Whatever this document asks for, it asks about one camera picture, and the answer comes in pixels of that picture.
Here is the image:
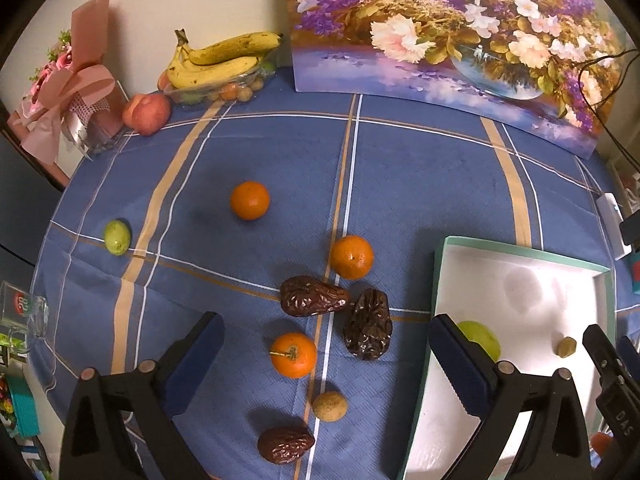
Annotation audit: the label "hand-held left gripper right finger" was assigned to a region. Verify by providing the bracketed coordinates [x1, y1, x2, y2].
[429, 313, 596, 480]

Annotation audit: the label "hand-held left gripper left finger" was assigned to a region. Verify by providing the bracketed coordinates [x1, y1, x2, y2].
[61, 311, 226, 480]

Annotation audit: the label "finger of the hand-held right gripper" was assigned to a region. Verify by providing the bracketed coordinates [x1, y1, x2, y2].
[582, 324, 635, 403]
[617, 335, 640, 367]

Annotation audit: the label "large green fruit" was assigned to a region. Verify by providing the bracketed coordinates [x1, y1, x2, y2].
[457, 321, 501, 362]

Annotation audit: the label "white box with teal rim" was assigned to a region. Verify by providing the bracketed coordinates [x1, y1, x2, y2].
[397, 236, 613, 480]

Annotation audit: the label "orange tangerine with stem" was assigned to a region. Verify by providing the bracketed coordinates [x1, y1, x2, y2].
[270, 332, 318, 379]

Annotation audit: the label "large dark brown wrinkled date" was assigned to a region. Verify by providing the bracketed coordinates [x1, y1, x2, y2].
[343, 288, 392, 361]

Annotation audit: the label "small green fruit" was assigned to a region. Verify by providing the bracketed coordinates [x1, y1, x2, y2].
[103, 219, 132, 256]

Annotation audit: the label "black charger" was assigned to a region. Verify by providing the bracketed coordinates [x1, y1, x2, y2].
[620, 211, 640, 247]

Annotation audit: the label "white power strip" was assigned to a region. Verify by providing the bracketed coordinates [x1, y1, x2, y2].
[596, 192, 634, 261]

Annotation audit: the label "colourful printed packets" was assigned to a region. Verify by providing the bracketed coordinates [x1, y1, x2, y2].
[0, 350, 51, 480]

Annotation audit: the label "glass cup with label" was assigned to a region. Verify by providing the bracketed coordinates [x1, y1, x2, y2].
[0, 281, 50, 349]

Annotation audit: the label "blue plaid tablecloth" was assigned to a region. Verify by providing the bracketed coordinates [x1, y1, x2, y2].
[30, 67, 640, 480]

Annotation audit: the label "red peach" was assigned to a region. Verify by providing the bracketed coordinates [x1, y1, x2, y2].
[123, 93, 173, 137]

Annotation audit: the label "clear plastic fruit container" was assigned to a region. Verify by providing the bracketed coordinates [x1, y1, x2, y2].
[159, 57, 277, 106]

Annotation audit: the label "yellow banana bunch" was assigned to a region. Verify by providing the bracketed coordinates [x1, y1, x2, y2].
[166, 29, 284, 90]

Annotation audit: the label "pink wrapped bouquet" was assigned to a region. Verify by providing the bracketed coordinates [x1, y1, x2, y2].
[7, 0, 132, 167]

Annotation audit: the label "flower painting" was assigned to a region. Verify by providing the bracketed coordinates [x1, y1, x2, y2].
[283, 0, 629, 160]

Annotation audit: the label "black cable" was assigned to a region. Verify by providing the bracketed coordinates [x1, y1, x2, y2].
[578, 47, 640, 172]

